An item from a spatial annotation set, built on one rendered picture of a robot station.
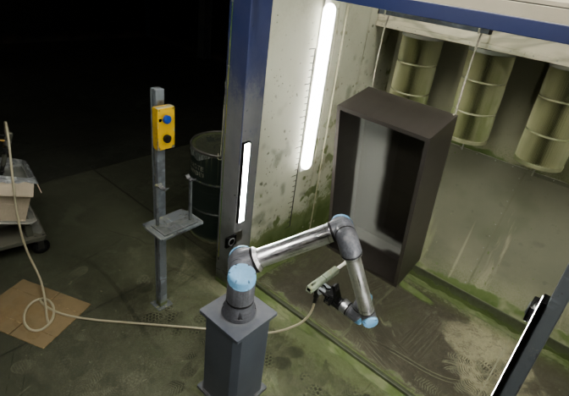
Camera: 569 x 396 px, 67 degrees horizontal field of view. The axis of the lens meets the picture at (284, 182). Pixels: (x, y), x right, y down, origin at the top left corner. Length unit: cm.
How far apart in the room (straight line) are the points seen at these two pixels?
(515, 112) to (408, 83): 86
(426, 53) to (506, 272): 183
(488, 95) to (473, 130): 28
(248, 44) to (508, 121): 224
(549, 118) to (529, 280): 124
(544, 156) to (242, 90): 214
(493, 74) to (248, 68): 180
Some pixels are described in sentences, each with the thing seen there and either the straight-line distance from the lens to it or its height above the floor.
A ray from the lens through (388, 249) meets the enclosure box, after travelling 341.
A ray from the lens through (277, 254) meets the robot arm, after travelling 240.
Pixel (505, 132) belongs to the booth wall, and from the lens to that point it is 396.
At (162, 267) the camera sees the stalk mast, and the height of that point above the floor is 36.
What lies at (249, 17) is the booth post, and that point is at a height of 206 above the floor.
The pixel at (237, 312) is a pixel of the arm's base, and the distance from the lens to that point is 239.
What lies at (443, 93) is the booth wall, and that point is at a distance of 407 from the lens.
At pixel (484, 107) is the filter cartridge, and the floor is 157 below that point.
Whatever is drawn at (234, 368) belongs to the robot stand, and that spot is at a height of 39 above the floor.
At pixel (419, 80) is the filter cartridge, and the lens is 379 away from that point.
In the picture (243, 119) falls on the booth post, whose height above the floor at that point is 144.
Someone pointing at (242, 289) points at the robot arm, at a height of 86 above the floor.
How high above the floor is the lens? 239
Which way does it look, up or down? 27 degrees down
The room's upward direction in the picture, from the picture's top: 7 degrees clockwise
